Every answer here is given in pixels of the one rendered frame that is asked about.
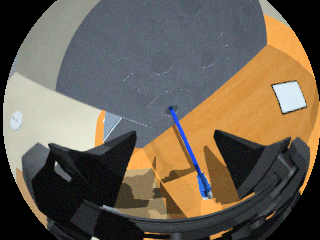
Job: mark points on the dark grey rectangular cover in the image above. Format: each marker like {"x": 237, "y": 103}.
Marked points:
{"x": 114, "y": 126}

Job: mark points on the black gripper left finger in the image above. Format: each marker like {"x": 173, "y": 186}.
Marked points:
{"x": 103, "y": 167}

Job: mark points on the white rectangle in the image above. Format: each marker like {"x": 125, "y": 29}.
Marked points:
{"x": 290, "y": 96}

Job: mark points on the blue network cable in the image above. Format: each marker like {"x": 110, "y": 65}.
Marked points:
{"x": 185, "y": 141}

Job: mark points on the dark grey panel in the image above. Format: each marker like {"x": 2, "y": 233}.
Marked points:
{"x": 136, "y": 58}

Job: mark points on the blue network plug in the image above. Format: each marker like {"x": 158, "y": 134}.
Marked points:
{"x": 204, "y": 187}

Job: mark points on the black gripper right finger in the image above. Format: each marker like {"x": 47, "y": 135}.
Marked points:
{"x": 247, "y": 161}

